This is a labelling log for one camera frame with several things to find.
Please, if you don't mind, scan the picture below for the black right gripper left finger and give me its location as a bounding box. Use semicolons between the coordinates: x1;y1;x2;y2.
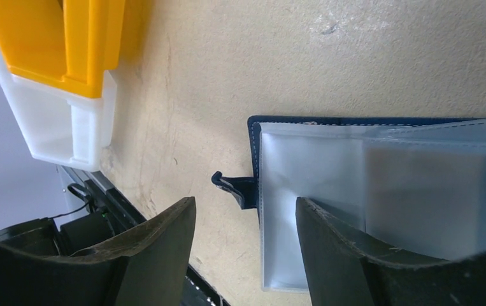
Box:
0;197;196;305

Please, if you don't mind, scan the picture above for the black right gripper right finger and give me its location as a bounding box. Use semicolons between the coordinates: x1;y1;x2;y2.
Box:
296;198;486;305

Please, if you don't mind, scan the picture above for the navy blue card holder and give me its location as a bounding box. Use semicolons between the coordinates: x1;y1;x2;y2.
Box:
211;115;486;292

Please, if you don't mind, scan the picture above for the white plastic bin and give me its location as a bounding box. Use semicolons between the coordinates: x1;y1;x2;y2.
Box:
0;52;117;171

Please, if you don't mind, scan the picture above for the yellow plastic bin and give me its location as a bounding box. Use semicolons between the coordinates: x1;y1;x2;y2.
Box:
0;0;125;98

